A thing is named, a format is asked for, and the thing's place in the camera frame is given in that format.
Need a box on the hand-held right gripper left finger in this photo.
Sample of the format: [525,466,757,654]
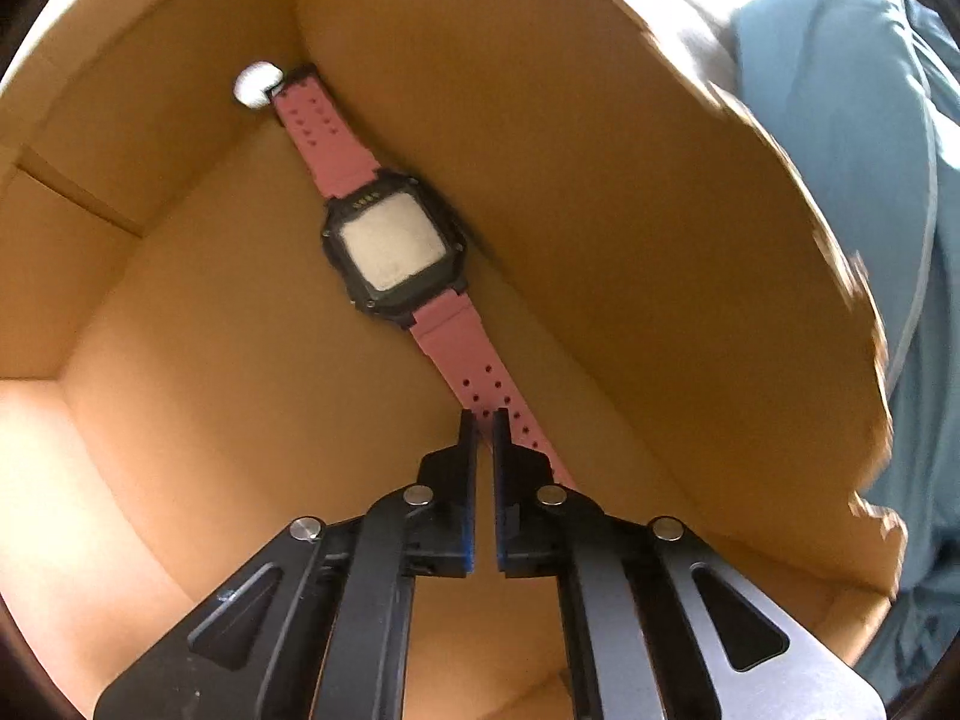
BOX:
[94,409,479,720]

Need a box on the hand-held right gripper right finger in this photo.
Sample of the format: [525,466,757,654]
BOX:
[491,409,886,720]

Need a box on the pink strap digital watch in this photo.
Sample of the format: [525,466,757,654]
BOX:
[268,67,578,492]

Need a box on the brown cardboard box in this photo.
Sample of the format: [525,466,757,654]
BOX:
[0,0,908,720]

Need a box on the small white pearl bead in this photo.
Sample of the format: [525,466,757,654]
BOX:
[234,60,284,110]

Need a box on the blue duvet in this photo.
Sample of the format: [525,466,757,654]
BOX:
[731,0,960,706]

